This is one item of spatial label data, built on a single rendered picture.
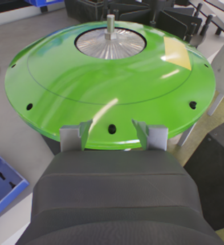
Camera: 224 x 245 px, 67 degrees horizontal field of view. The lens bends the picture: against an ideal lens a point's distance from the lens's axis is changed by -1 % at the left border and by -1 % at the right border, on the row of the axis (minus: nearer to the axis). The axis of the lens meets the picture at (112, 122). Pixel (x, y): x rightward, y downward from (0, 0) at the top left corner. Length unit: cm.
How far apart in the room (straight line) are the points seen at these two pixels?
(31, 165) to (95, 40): 24
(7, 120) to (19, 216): 21
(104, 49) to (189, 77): 12
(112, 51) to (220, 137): 44
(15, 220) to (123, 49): 29
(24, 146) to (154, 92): 28
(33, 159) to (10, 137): 8
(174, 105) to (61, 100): 12
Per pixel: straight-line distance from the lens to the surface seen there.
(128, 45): 26
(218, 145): 58
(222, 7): 103
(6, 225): 33
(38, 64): 25
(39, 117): 20
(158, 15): 66
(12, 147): 39
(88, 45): 26
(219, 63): 45
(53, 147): 34
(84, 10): 83
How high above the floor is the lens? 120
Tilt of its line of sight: 50 degrees down
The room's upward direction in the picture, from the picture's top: 1 degrees clockwise
